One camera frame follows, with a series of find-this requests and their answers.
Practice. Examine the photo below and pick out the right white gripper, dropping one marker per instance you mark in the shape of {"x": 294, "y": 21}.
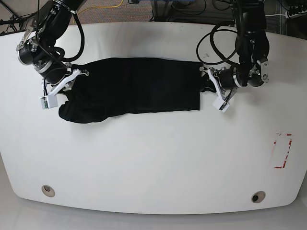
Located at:
{"x": 56, "y": 73}

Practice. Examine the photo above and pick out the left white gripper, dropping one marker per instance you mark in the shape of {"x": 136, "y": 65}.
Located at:
{"x": 228, "y": 81}

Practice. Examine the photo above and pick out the black T-shirt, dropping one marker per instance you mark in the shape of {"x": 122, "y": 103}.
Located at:
{"x": 118, "y": 86}

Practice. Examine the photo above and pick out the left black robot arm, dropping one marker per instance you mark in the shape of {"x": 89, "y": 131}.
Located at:
{"x": 246, "y": 63}

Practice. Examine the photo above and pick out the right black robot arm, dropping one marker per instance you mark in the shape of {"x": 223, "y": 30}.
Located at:
{"x": 38, "y": 47}

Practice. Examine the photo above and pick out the black tripod stand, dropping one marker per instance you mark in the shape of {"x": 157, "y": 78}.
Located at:
{"x": 15, "y": 23}

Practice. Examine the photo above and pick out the red tape rectangle marker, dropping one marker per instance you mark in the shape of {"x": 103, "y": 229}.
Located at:
{"x": 281, "y": 149}

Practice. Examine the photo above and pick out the white power strip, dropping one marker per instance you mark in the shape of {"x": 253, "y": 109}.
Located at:
{"x": 296, "y": 11}

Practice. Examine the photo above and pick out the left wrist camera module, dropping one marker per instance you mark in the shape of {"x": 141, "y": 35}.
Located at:
{"x": 221, "y": 105}

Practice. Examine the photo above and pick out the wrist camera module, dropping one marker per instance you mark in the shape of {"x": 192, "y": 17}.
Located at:
{"x": 221, "y": 105}
{"x": 49, "y": 101}

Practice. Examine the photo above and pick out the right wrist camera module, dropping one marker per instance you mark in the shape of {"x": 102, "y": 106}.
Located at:
{"x": 49, "y": 101}

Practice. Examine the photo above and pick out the left table cable grommet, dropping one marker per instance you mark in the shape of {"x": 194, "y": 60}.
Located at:
{"x": 48, "y": 191}

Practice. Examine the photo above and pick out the table cable grommet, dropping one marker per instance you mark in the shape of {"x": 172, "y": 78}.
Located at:
{"x": 48, "y": 191}
{"x": 258, "y": 197}

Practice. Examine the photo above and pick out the right table cable grommet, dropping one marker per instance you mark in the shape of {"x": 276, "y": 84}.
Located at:
{"x": 258, "y": 197}

